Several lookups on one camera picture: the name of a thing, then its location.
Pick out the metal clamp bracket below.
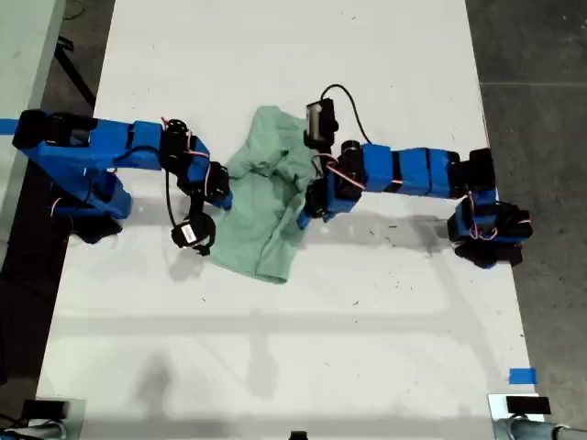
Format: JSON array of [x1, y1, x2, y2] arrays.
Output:
[[0, 397, 87, 440], [486, 392, 587, 440]]

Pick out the black camera cable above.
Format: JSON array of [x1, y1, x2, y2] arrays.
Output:
[[164, 171, 181, 230], [320, 83, 373, 144]]

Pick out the pale green T-shirt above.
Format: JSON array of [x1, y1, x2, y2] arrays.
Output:
[[210, 104, 322, 286]]

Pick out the black labelled camera box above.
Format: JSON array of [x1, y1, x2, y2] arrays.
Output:
[[171, 222, 199, 248]]

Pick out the small black box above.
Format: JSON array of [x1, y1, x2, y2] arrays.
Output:
[[505, 396, 551, 416], [21, 400, 70, 419]]

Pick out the pale side table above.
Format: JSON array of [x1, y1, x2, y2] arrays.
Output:
[[0, 0, 66, 258]]

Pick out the black stand legs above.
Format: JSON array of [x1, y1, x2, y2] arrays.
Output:
[[53, 37, 98, 109]]

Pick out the grey black camera box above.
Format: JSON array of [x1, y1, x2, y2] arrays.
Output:
[[305, 98, 339, 150]]

